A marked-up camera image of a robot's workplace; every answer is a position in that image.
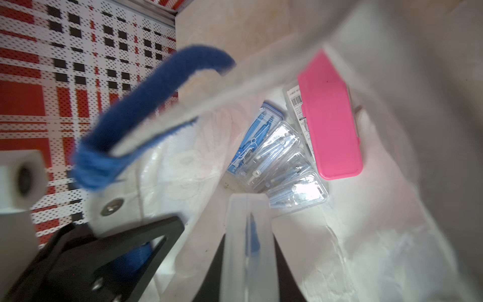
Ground pink pencil case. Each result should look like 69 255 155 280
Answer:
298 51 363 180

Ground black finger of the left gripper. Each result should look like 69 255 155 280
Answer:
4 216 184 301

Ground clear compass case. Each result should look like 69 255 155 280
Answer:
227 102 329 215

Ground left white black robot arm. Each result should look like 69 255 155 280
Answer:
1 150 184 301

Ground clear case barcode label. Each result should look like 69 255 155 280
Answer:
283 80 315 161

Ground white canvas bag blue handles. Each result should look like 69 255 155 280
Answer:
73 1 482 301

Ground clear tube with blue pen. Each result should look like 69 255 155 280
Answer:
220 193 280 301

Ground right gripper own finger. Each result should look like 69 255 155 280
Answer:
192 233 308 302

